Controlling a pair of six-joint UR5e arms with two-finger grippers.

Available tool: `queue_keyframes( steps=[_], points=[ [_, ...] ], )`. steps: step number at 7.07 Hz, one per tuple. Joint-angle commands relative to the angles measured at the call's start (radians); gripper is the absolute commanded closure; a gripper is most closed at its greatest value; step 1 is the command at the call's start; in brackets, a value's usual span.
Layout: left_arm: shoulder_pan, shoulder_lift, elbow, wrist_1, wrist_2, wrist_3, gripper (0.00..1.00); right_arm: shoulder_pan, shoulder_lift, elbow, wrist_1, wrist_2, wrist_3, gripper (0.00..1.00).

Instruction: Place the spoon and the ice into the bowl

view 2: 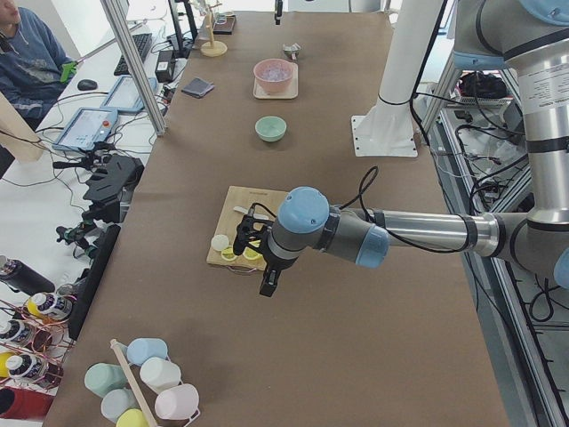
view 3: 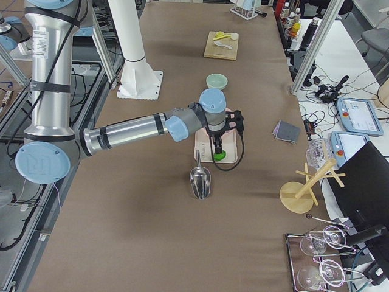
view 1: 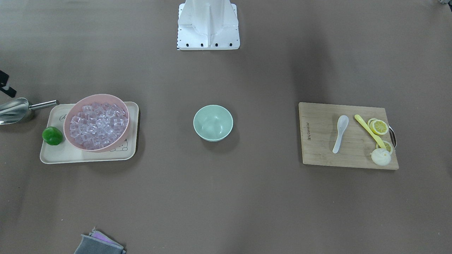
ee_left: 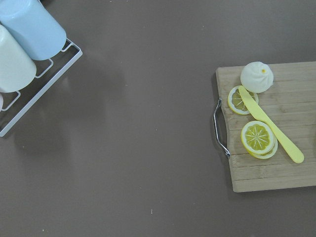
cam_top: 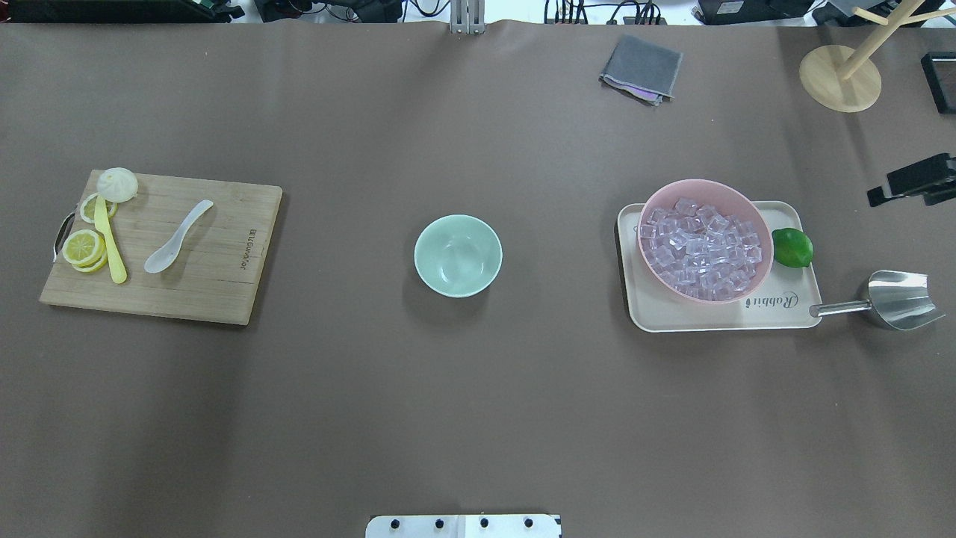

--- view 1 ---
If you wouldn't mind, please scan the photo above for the lemon slice near bun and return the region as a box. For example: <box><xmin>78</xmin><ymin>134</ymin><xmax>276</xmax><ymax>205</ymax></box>
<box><xmin>382</xmin><ymin>140</ymin><xmax>394</xmax><ymax>155</ymax></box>

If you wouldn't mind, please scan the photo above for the pile of clear ice cubes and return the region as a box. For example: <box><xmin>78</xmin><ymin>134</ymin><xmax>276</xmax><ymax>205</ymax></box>
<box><xmin>69</xmin><ymin>102</ymin><xmax>129</xmax><ymax>150</ymax></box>

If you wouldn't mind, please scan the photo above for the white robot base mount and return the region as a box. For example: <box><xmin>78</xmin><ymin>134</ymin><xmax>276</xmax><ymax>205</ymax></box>
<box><xmin>177</xmin><ymin>0</ymin><xmax>240</xmax><ymax>50</ymax></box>

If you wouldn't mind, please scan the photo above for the white ceramic spoon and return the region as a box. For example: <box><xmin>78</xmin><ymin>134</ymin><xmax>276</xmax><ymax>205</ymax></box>
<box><xmin>332</xmin><ymin>115</ymin><xmax>349</xmax><ymax>154</ymax></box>

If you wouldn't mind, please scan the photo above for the green lime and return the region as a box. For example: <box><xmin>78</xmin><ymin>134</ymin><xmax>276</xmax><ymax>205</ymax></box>
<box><xmin>42</xmin><ymin>126</ymin><xmax>64</xmax><ymax>146</ymax></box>

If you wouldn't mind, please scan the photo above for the yellow plastic knife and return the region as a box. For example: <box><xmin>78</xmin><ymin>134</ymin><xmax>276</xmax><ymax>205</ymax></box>
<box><xmin>354</xmin><ymin>114</ymin><xmax>386</xmax><ymax>149</ymax></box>

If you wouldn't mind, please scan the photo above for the pink bowl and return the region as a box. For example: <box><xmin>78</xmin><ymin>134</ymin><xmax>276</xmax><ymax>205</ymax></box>
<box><xmin>63</xmin><ymin>93</ymin><xmax>131</xmax><ymax>153</ymax></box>

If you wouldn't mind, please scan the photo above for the steel ice scoop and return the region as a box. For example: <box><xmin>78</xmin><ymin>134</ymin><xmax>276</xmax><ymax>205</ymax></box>
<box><xmin>0</xmin><ymin>98</ymin><xmax>60</xmax><ymax>125</ymax></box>

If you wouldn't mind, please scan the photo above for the grey folded cloth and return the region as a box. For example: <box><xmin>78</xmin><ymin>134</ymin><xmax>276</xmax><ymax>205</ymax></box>
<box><xmin>74</xmin><ymin>228</ymin><xmax>126</xmax><ymax>254</ymax></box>

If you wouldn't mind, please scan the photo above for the cream plastic tray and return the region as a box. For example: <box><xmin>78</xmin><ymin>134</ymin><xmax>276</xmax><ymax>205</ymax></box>
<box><xmin>39</xmin><ymin>102</ymin><xmax>140</xmax><ymax>164</ymax></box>

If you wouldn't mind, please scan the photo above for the lemon slice stack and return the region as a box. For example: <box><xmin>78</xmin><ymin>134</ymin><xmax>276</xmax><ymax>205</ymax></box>
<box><xmin>367</xmin><ymin>118</ymin><xmax>389</xmax><ymax>135</ymax></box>

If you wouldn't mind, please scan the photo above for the mint green bowl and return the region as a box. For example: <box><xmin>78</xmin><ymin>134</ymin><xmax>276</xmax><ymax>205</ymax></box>
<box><xmin>193</xmin><ymin>104</ymin><xmax>234</xmax><ymax>143</ymax></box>

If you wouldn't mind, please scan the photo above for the white steamed bun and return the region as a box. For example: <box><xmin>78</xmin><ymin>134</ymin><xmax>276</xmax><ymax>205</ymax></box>
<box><xmin>370</xmin><ymin>148</ymin><xmax>391</xmax><ymax>166</ymax></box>

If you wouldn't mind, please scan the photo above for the bamboo cutting board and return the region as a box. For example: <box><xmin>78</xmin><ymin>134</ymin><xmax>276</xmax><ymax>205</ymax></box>
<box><xmin>298</xmin><ymin>102</ymin><xmax>399</xmax><ymax>170</ymax></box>

